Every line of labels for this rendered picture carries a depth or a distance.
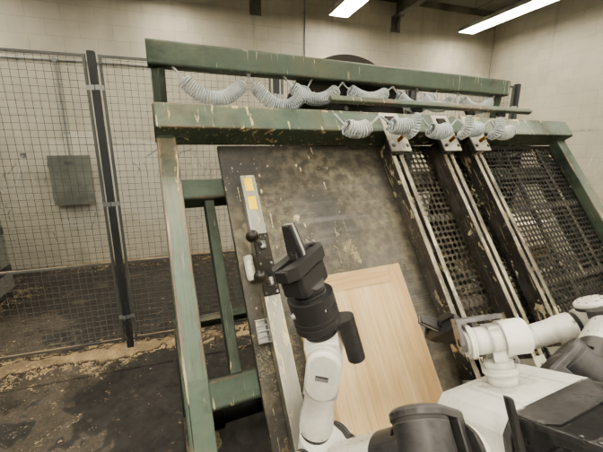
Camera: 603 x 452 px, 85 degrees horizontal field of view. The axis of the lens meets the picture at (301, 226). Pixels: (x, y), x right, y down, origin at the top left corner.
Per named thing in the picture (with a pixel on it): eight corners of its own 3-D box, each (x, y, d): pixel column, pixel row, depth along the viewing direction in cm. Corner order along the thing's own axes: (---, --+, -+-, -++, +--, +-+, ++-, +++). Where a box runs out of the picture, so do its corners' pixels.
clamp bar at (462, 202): (527, 395, 121) (599, 400, 101) (415, 129, 160) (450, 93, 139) (545, 387, 125) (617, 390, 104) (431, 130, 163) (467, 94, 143)
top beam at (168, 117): (155, 145, 111) (153, 126, 103) (152, 121, 114) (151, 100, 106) (556, 145, 198) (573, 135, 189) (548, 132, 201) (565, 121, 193)
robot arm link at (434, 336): (423, 318, 101) (456, 330, 103) (425, 350, 95) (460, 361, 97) (451, 302, 91) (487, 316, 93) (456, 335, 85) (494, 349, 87)
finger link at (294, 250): (294, 222, 57) (304, 256, 58) (280, 224, 59) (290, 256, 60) (290, 226, 56) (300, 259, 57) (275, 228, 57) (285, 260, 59)
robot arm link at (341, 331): (298, 299, 69) (312, 344, 72) (288, 330, 59) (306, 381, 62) (351, 290, 67) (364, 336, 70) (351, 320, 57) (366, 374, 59)
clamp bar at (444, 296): (471, 421, 110) (540, 432, 89) (365, 128, 148) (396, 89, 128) (492, 412, 114) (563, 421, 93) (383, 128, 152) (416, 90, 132)
